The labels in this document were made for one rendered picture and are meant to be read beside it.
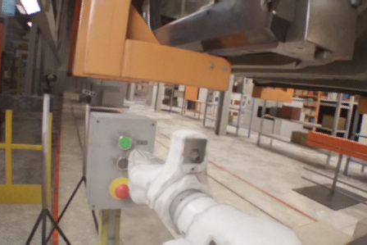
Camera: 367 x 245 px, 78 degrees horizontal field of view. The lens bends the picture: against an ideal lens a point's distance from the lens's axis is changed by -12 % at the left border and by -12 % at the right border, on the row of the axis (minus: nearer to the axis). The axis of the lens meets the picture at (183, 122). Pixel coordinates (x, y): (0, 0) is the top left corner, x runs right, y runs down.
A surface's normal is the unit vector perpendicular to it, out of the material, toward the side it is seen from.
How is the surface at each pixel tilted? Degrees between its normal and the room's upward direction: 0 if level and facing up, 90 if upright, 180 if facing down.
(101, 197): 90
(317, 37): 90
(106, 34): 90
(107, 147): 90
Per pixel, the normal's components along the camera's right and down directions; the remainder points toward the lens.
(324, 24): 0.43, 0.17
